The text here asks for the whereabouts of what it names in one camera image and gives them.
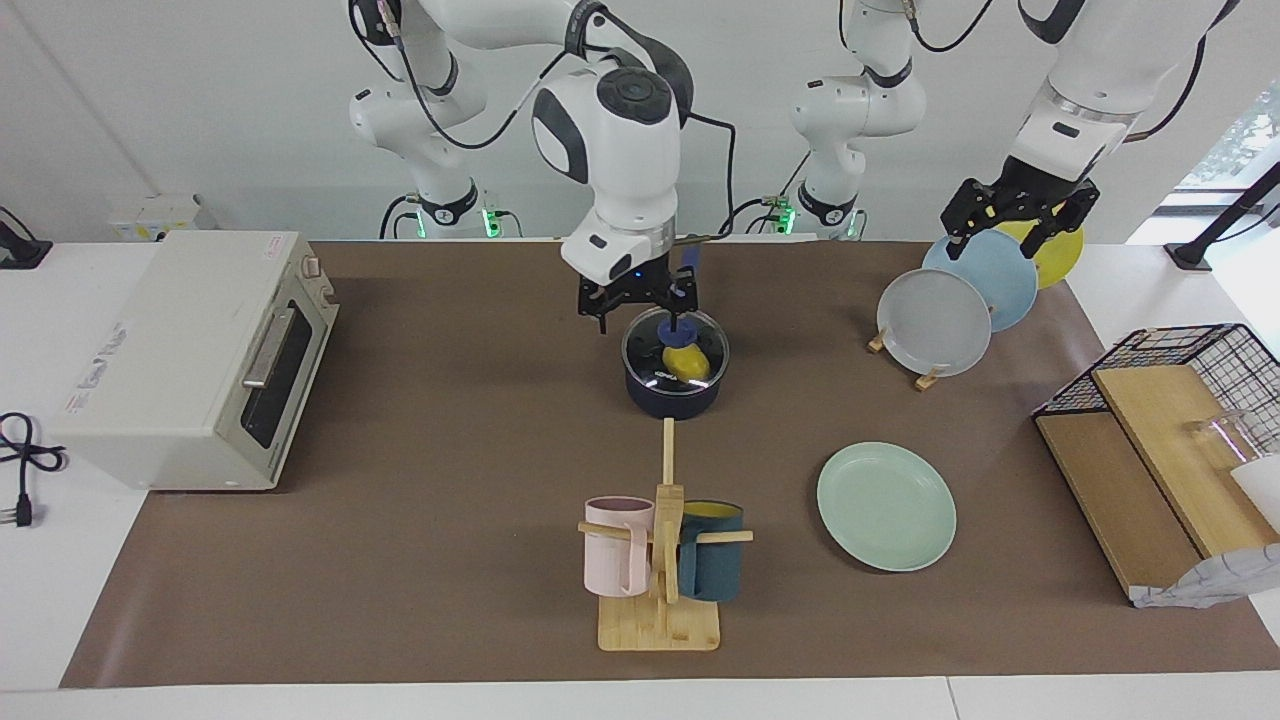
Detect black power cord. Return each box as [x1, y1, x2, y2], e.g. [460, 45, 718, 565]
[0, 412, 67, 529]

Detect glass lid with blue knob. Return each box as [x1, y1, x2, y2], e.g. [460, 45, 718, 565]
[621, 307, 731, 394]

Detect yellow plate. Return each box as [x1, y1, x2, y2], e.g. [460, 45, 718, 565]
[990, 215, 1085, 290]

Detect white power strip box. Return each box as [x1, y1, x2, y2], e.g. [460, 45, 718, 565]
[108, 193, 218, 243]

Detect white patterned cloth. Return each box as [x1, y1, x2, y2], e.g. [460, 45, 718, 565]
[1130, 543, 1280, 609]

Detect green plate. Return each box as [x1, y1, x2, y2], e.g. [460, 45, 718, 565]
[816, 442, 958, 573]

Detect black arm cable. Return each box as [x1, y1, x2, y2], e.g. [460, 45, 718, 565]
[672, 110, 801, 246]
[900, 0, 1206, 141]

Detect black wire basket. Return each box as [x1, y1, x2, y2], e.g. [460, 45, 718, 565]
[1032, 323, 1280, 456]

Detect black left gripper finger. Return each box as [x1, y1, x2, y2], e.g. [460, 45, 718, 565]
[1019, 204, 1087, 264]
[941, 207, 987, 262]

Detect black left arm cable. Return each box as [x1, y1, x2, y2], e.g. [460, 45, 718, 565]
[900, 0, 1206, 141]

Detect black clamp mount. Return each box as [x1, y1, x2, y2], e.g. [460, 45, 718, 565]
[0, 205, 54, 271]

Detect clear glass cup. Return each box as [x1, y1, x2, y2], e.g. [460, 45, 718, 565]
[1185, 408, 1264, 467]

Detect wooden mug tree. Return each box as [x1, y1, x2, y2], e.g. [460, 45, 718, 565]
[577, 418, 754, 653]

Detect teal mug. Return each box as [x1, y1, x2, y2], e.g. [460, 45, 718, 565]
[677, 500, 747, 603]

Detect dark pot with blue handle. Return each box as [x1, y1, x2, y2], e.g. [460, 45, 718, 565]
[622, 248, 731, 421]

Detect beige toaster oven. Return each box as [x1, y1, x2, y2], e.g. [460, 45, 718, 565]
[50, 230, 339, 492]

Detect grey plate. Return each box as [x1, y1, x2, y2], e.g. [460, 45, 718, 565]
[877, 268, 993, 379]

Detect wooden shelf boards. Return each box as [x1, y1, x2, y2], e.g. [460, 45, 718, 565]
[1035, 364, 1280, 601]

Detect brown table mat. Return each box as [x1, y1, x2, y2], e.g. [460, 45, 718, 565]
[60, 240, 1280, 689]

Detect black camera stand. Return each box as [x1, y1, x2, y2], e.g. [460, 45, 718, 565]
[1164, 160, 1280, 272]

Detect wooden plate rack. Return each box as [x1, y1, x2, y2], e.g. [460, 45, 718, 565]
[867, 328, 947, 392]

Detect pink mug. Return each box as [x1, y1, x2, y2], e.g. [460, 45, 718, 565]
[583, 496, 656, 598]

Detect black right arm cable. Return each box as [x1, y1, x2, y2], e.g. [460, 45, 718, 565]
[672, 110, 801, 246]

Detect white container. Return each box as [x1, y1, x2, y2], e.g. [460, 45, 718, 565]
[1230, 455, 1280, 532]

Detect light blue plate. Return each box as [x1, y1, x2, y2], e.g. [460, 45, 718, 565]
[922, 227, 1039, 333]

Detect window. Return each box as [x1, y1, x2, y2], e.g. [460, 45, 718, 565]
[1175, 80, 1280, 196]

